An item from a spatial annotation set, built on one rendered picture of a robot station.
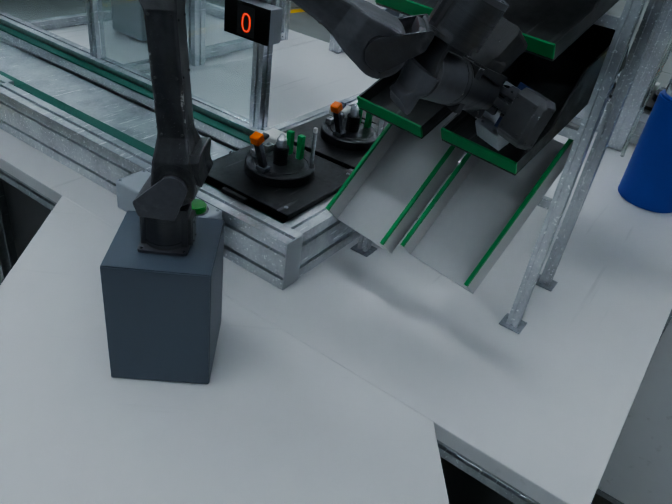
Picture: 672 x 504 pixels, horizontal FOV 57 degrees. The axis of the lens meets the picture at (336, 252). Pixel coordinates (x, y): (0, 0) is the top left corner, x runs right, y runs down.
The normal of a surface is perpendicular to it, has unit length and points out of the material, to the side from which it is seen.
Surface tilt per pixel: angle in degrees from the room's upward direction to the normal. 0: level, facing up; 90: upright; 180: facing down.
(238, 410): 0
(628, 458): 90
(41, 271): 0
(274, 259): 90
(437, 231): 45
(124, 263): 0
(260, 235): 90
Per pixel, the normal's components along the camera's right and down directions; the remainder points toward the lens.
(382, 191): -0.41, -0.36
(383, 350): 0.13, -0.82
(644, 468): -0.58, 0.40
